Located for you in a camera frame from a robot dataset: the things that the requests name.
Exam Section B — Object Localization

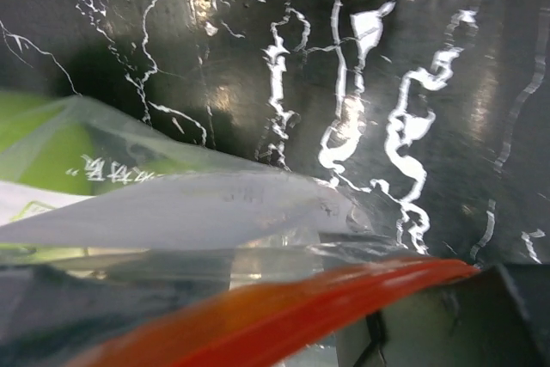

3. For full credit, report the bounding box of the clear zip top bag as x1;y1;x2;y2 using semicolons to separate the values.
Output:
0;95;480;367

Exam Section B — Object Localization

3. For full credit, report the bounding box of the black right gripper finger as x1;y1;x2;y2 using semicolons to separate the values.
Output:
335;264;549;367

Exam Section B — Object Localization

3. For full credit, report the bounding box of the green fake apple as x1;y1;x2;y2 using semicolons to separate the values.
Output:
1;90;191;195

